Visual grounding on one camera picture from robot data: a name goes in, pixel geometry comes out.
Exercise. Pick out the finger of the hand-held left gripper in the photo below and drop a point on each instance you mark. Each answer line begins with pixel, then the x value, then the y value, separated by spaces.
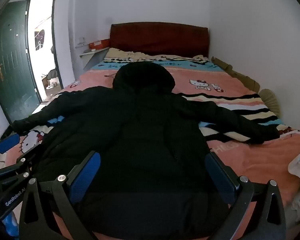
pixel 7 142
pixel 23 161

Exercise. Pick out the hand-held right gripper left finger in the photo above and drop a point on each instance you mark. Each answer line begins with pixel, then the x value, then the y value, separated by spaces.
pixel 86 180

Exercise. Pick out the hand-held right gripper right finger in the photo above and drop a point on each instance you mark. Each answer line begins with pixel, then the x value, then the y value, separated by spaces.
pixel 220 178

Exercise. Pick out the black hooded jacket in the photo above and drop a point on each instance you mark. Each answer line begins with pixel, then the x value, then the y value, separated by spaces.
pixel 140 130

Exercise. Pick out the pink cartoon printed blanket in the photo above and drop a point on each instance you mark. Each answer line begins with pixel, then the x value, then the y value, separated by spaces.
pixel 245 162

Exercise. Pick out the cardboard box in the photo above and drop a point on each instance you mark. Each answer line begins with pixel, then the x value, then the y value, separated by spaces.
pixel 45 80

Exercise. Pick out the green metal door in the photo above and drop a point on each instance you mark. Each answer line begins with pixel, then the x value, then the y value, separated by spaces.
pixel 12 67

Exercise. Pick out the striped fringed blanket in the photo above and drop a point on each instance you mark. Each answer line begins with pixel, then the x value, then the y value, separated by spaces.
pixel 255 106

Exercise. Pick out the beige pleated fan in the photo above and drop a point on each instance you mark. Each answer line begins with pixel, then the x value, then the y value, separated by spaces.
pixel 271 101

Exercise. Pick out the orange box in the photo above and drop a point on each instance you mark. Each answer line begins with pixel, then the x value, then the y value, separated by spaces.
pixel 98 44

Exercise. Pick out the dark red headboard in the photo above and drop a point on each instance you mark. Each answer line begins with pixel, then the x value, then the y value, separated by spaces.
pixel 160 38

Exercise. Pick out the white wall shelf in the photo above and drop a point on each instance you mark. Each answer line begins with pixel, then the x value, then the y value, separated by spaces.
pixel 92 55

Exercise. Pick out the white wall switch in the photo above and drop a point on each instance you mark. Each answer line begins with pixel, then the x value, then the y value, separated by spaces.
pixel 81 42

